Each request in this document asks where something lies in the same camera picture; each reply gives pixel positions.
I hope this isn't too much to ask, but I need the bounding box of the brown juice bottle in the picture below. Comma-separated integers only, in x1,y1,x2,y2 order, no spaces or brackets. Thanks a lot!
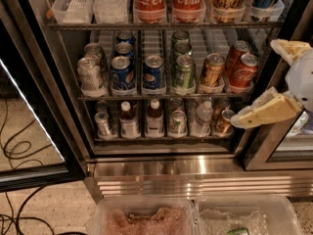
119,101,139,139
146,99,163,138

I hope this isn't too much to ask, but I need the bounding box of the green white can bottom shelf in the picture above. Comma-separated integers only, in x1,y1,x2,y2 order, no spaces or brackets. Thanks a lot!
169,110,187,137

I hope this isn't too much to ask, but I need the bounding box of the empty white shelf tray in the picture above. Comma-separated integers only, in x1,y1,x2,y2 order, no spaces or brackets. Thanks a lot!
52,0,94,24

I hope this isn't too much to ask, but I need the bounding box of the rear red coke can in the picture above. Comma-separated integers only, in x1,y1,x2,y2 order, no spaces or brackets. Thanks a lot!
226,40,250,76

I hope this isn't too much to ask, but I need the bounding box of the front green soda can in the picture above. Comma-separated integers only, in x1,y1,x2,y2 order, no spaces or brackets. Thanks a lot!
172,55,196,89

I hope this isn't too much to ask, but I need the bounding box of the gold black can top shelf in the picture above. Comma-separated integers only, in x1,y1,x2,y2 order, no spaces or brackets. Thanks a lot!
211,0,243,23

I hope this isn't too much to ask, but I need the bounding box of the right clear plastic bin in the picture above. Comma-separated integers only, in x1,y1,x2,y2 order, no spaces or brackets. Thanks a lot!
195,195,304,235

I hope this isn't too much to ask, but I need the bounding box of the red coke can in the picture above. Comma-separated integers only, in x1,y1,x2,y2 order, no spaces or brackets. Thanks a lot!
230,54,258,88
226,40,250,76

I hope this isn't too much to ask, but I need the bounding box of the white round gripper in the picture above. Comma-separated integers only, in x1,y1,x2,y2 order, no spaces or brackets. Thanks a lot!
231,39,313,129

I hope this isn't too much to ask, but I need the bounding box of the front white soda can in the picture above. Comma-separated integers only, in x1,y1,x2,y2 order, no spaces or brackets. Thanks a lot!
77,57,105,91

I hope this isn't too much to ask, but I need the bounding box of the rear gold can bottom shelf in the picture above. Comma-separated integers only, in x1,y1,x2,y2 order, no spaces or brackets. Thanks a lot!
212,98,231,120

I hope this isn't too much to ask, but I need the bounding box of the green can in bin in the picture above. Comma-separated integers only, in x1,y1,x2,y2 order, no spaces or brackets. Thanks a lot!
227,227,250,235

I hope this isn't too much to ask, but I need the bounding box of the right brown juice bottle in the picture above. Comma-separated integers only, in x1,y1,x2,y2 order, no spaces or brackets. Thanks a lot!
146,99,163,138

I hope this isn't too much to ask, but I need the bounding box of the rear green soda can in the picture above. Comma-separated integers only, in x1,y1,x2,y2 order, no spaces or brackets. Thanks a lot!
171,30,190,47

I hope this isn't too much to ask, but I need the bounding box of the rear silver can bottom shelf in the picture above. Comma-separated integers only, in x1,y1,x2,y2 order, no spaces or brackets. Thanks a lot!
95,100,110,112

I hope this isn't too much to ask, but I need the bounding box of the front silver can bottom shelf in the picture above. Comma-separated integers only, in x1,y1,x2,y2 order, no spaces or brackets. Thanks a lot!
94,111,113,136

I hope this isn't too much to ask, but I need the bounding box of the open glass fridge door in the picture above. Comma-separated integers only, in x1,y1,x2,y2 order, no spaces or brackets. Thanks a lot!
0,22,84,193

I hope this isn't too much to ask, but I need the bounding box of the blue pepsi can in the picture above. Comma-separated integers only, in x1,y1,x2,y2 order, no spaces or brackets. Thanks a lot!
114,42,135,60
143,55,165,90
115,30,136,46
111,56,135,90

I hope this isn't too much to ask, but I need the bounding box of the right coca-cola bottle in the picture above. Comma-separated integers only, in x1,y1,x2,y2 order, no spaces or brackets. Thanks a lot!
172,0,201,22

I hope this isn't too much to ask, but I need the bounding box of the clear plastic bin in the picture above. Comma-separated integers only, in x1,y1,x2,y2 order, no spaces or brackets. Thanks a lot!
93,195,196,235
195,195,304,235

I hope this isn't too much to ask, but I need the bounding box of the left clear plastic bin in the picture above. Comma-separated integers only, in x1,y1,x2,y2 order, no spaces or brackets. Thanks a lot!
93,195,196,235

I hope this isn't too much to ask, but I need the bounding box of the left coca-cola bottle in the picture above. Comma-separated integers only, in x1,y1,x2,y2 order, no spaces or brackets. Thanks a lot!
135,0,165,24

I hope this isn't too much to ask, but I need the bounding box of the left brown juice bottle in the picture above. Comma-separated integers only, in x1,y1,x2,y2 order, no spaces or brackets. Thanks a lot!
119,101,139,139

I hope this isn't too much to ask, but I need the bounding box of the green soda can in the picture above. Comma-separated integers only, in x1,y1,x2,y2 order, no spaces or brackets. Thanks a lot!
172,55,196,89
172,42,193,61
171,30,190,47

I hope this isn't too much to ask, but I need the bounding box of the stainless steel fridge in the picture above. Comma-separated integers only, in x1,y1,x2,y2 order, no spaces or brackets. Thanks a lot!
0,0,313,205

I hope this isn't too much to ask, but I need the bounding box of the middle green soda can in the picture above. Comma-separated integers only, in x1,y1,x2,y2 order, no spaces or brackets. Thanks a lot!
172,42,193,61

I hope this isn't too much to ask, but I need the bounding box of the white soda can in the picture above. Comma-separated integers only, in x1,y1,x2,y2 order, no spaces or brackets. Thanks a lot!
84,42,107,70
77,57,105,91

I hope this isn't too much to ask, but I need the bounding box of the silver can shelf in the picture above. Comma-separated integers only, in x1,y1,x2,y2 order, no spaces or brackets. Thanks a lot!
94,111,113,136
95,100,110,112

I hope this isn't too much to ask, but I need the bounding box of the front gold can bottom shelf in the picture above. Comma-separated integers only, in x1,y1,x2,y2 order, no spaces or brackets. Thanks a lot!
213,109,235,136

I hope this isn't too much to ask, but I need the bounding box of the coca-cola bottle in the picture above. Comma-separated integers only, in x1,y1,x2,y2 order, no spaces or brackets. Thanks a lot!
135,0,165,24
172,0,201,22

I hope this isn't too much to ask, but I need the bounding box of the gold soda can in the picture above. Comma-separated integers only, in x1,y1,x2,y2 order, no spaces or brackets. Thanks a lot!
201,53,225,87

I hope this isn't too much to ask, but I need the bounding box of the front red coke can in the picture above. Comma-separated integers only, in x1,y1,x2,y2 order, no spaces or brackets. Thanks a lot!
230,54,258,88

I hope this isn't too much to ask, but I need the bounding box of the rear white soda can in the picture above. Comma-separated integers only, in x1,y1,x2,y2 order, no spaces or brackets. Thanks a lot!
84,42,107,70

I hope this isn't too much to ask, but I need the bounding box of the clear water bottle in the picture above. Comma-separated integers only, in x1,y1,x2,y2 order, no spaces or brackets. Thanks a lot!
191,101,212,137

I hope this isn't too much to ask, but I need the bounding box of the black floor cable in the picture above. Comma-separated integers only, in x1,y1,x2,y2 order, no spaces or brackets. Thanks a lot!
0,98,88,235

